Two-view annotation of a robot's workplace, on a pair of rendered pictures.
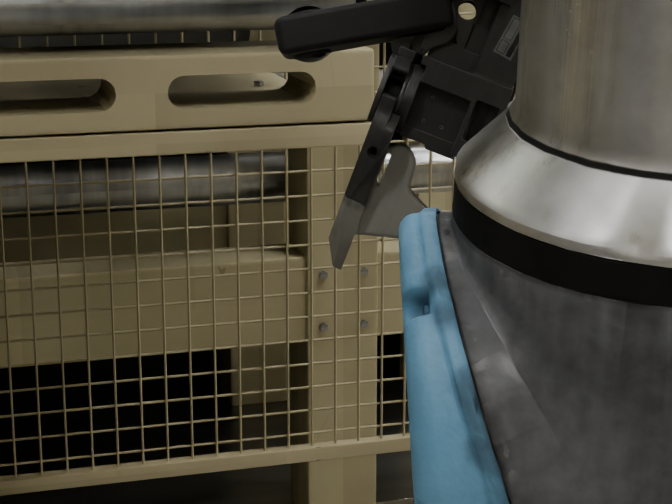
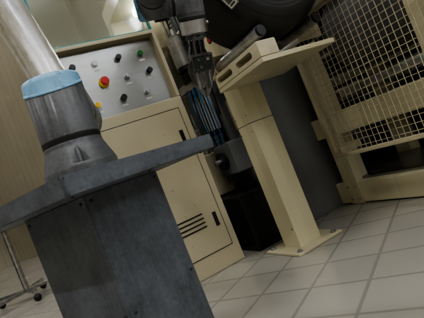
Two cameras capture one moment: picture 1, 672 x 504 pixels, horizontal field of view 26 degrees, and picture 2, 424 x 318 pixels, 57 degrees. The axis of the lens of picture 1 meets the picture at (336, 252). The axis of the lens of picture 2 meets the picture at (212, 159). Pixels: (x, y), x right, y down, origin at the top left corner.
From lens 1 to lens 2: 155 cm
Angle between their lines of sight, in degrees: 80
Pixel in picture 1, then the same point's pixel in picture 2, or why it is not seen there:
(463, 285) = not seen: hidden behind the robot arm
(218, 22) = (242, 48)
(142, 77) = (233, 65)
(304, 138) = (254, 65)
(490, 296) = not seen: hidden behind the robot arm
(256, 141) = (248, 70)
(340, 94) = (254, 53)
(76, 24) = (229, 59)
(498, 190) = not seen: hidden behind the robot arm
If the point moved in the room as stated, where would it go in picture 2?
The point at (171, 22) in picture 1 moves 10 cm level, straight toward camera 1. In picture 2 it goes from (237, 52) to (215, 59)
